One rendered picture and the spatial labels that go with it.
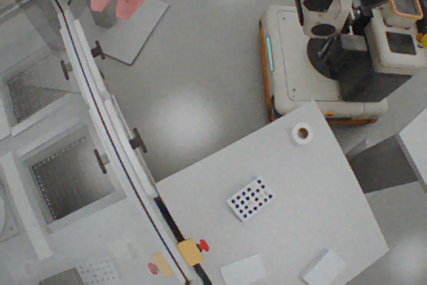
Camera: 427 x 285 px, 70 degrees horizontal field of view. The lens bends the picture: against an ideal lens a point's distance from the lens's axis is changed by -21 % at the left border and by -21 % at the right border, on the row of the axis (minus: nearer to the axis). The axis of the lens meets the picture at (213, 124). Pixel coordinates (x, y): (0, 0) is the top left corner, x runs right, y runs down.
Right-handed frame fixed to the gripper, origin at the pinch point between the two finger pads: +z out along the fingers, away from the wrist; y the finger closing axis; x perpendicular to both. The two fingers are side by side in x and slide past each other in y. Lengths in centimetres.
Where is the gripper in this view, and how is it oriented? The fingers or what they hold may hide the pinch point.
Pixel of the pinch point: (112, 6)
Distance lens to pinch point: 31.4
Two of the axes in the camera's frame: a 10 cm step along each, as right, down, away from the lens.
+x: 8.6, 3.4, -3.9
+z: -2.9, 9.4, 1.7
